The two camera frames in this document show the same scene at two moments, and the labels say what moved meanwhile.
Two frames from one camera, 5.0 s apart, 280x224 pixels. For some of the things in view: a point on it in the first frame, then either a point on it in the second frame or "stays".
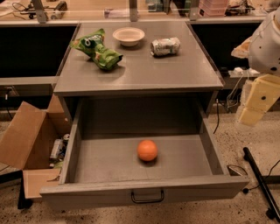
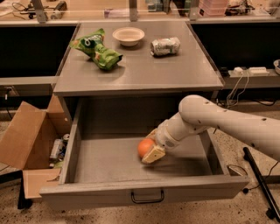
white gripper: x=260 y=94 → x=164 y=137
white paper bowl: x=129 y=36 stays
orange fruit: x=147 y=150 stays
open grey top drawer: x=103 y=167 stays
